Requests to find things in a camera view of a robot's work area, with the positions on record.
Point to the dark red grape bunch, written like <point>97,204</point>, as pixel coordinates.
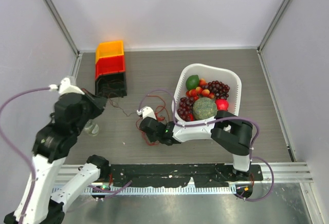
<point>218,90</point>

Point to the red plastic bin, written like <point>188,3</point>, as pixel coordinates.
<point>109,65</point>

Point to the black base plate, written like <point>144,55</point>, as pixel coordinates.
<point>204,175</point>

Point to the red apple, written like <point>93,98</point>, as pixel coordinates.
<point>222,104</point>

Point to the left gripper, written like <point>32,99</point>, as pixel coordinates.
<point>99,101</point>

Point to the white slotted cable duct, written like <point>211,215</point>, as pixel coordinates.
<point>188,190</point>

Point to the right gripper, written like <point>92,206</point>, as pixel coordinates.
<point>151,138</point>

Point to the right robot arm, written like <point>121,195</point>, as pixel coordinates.
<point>231,132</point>

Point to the red grape bunch front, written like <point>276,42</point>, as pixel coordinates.
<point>185,109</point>

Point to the yellow plastic bin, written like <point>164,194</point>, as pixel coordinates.
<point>109,49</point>

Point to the white fruit basket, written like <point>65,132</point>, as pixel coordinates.
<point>206,75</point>

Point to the clear glass bottle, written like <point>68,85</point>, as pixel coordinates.
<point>91,128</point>

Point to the green lime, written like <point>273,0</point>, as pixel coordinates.
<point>192,82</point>

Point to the green netted melon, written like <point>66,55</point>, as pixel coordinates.
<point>204,108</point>

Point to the black plastic bin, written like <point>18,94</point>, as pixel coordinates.
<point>111,86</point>

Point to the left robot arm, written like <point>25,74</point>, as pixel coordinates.
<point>52,144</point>

